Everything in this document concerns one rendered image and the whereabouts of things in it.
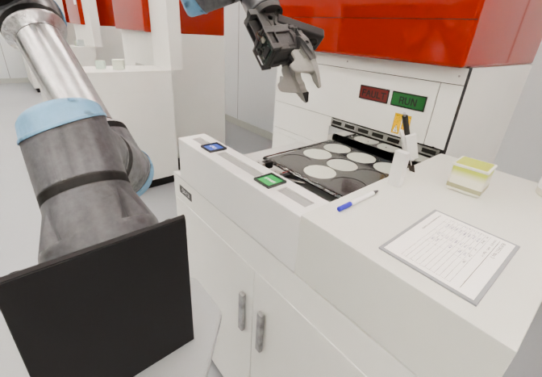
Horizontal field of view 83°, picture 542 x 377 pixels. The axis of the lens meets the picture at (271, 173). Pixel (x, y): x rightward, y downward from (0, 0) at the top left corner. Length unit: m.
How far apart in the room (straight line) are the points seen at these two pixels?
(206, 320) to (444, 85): 0.90
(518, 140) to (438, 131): 1.51
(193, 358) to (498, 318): 0.43
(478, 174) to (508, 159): 1.80
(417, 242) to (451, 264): 0.06
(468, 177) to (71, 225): 0.76
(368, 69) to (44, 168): 1.01
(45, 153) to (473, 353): 0.60
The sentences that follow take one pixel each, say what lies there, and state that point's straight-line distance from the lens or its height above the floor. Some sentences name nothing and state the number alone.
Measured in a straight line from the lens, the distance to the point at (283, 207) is 0.63.
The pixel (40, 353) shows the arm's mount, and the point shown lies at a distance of 0.46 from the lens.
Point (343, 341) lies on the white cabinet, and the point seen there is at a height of 0.76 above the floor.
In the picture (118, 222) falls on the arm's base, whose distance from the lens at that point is 0.43.
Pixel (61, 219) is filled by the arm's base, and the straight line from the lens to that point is 0.45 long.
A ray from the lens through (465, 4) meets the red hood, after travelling 1.02.
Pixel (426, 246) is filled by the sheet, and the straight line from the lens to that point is 0.59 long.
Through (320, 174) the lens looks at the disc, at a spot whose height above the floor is 0.90.
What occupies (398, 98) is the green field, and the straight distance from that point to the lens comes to 1.14.
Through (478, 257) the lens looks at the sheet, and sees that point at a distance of 0.61.
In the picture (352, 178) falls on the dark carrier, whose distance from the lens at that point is 0.94.
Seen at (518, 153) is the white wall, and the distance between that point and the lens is 2.59.
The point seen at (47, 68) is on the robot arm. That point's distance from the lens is 0.74.
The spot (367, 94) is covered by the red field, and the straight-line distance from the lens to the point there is 1.20.
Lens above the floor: 1.28
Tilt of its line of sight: 25 degrees down
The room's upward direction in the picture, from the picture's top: 4 degrees clockwise
